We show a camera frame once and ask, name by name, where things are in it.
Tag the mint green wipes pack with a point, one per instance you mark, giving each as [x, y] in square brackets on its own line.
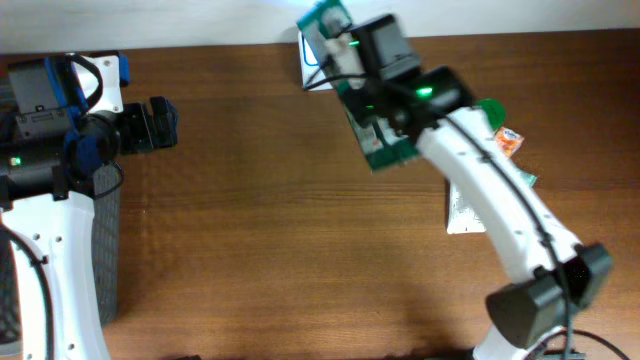
[528, 178]

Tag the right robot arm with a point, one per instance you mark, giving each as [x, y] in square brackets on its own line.
[553, 276]

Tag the green lid jar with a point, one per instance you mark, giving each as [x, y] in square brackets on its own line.
[495, 112]

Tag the white barcode scanner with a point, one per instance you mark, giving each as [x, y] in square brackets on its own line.
[309, 65]

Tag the green 3M gloves packet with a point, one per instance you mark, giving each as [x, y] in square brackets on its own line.
[329, 19]

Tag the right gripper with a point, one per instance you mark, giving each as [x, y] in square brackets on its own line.
[367, 107]

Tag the orange small box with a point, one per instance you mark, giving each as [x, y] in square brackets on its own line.
[508, 141]

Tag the white cream tube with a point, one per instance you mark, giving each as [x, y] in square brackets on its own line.
[461, 218]

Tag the grey plastic basket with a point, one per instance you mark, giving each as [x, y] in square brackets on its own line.
[66, 262]

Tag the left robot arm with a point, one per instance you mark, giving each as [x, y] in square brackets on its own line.
[63, 125]

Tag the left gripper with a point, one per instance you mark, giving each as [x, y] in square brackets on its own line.
[147, 136]

